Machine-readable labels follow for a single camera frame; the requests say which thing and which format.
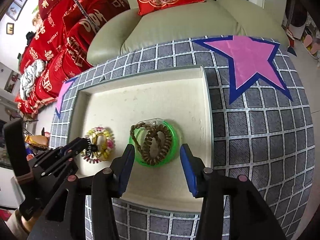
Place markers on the white washing machine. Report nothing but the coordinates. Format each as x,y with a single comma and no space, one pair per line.
297,15

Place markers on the clear plastic hair clip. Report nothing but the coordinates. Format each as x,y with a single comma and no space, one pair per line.
152,122

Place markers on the grey white knitted cloth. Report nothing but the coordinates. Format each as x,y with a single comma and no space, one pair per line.
31,77

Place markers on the large pink star patch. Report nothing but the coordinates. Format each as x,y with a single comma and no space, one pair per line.
247,60

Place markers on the red printed pillow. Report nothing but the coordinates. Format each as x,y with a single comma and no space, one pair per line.
52,0

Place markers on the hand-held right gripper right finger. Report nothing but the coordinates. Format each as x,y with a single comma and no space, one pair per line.
187,170

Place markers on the small black picture frame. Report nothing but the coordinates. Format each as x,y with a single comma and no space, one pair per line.
9,28

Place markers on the pale green armchair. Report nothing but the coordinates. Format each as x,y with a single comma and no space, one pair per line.
175,30

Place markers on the pink slippers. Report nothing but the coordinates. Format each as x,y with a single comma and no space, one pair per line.
311,46

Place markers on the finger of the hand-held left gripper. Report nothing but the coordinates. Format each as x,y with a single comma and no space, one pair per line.
60,172
62,152

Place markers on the small pink star patch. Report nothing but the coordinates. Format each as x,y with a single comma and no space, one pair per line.
63,92

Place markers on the grey shallow box tray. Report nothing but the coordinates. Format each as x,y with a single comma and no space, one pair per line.
162,100

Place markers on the person's left forearm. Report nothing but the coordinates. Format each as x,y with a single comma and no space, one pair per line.
17,221

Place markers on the floor lamp pole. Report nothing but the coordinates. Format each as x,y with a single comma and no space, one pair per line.
80,7

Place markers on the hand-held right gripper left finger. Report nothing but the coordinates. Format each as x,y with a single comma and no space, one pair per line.
126,165

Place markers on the green translucent bangle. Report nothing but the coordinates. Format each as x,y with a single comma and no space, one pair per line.
175,140

